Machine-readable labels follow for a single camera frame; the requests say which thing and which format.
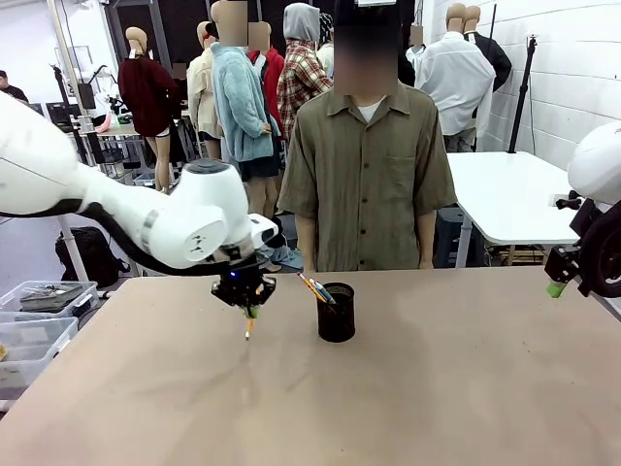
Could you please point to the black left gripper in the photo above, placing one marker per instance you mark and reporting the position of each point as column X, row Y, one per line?
column 242, row 289

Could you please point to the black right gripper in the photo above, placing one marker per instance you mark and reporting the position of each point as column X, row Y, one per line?
column 562, row 264

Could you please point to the person's right forearm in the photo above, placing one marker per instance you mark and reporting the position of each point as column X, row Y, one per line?
column 305, row 245

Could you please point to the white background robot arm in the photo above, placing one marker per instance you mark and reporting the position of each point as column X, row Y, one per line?
column 104, row 89

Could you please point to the person's left forearm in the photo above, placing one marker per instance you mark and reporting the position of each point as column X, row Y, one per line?
column 426, row 240

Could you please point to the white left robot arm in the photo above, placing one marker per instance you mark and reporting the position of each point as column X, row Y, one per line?
column 194, row 228

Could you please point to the black mesh pen holder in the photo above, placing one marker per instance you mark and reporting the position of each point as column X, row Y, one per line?
column 336, row 315

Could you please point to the wooden pallet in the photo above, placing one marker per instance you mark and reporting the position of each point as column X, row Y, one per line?
column 516, row 256

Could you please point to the yellow pencil with pink eraser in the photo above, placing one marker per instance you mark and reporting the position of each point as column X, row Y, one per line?
column 308, row 284

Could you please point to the large white table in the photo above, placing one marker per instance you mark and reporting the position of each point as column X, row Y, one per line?
column 504, row 194

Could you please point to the black backpack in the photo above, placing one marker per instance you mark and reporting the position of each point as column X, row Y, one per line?
column 92, row 257

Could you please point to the person in olive shirt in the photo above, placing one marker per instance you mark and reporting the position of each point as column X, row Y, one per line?
column 364, row 170

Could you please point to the black tripod stand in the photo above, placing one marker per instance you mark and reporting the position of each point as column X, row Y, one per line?
column 524, row 97

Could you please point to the clear bin with grey tray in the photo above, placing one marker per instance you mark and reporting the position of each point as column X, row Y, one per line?
column 48, row 297

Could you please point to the mannequin in blue fleece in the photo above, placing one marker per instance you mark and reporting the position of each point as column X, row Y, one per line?
column 240, row 107

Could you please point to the clear plastic storage bin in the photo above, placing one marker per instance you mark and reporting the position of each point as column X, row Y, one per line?
column 29, row 347

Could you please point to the mannequin in cream jacket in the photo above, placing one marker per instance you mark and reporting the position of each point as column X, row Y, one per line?
column 201, row 92

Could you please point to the mannequin in white shirt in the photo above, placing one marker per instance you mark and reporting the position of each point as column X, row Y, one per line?
column 456, row 87

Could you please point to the mannequin in plaid shirt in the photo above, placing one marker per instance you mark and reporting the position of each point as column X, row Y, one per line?
column 303, row 82

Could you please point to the mannequin in black jacket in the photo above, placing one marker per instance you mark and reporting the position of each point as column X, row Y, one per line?
column 497, row 58

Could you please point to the mannequin in maroon sweater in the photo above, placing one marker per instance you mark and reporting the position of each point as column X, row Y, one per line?
column 145, row 97

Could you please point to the mannequin in red jacket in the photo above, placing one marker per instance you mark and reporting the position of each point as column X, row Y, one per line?
column 273, row 73

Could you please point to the mannequin with black headscarf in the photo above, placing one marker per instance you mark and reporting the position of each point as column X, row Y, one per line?
column 326, row 43

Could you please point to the person in black shirt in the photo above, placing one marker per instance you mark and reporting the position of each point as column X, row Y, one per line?
column 10, row 89

